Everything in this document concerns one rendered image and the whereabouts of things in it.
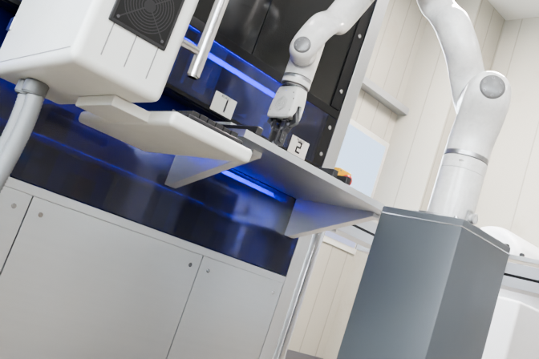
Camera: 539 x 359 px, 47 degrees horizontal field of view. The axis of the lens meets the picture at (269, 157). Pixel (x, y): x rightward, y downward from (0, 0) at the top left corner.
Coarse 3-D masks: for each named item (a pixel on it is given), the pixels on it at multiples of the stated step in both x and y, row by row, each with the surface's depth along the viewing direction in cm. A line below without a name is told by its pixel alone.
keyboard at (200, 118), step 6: (186, 114) 118; (192, 114) 119; (198, 114) 120; (198, 120) 119; (204, 120) 121; (210, 120) 122; (210, 126) 120; (216, 126) 123; (222, 126) 124; (222, 132) 122; (228, 132) 124; (234, 132) 125; (234, 138) 124
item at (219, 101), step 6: (216, 96) 185; (222, 96) 186; (216, 102) 185; (222, 102) 187; (228, 102) 188; (234, 102) 190; (210, 108) 184; (216, 108) 185; (222, 108) 187; (228, 108) 188; (234, 108) 190; (222, 114) 187; (228, 114) 188
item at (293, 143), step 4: (292, 136) 206; (296, 136) 207; (292, 140) 206; (296, 140) 207; (300, 140) 208; (292, 144) 206; (296, 144) 207; (300, 144) 208; (304, 144) 210; (308, 144) 211; (288, 148) 205; (292, 148) 206; (304, 148) 210; (292, 152) 206; (300, 152) 209; (304, 152) 210; (300, 156) 209; (304, 156) 210
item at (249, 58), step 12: (12, 0) 146; (192, 24) 178; (204, 24) 181; (216, 36) 184; (228, 48) 187; (240, 48) 190; (252, 60) 193; (264, 72) 196; (276, 72) 200; (168, 84) 175; (312, 96) 211; (204, 108) 184; (324, 108) 215; (228, 120) 189
